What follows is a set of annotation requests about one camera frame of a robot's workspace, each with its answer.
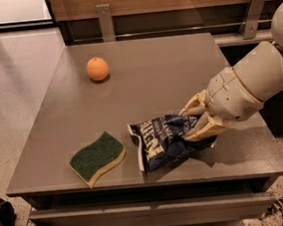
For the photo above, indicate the right metal bracket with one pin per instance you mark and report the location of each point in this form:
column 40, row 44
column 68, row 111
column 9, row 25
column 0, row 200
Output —
column 248, row 28

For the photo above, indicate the green and yellow sponge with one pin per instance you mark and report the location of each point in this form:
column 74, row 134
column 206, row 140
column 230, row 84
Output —
column 94, row 160

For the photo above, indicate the left metal bracket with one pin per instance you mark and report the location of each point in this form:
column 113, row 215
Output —
column 106, row 22

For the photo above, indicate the orange fruit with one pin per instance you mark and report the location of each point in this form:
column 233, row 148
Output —
column 97, row 69

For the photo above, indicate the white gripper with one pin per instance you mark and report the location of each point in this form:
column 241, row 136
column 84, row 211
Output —
column 230, row 96

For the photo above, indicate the blue chip bag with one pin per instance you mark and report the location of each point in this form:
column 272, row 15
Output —
column 160, row 141

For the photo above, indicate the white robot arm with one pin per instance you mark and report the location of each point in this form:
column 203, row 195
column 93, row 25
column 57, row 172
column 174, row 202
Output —
column 261, row 71

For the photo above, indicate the metal bracket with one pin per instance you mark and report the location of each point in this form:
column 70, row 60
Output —
column 248, row 28
column 106, row 22

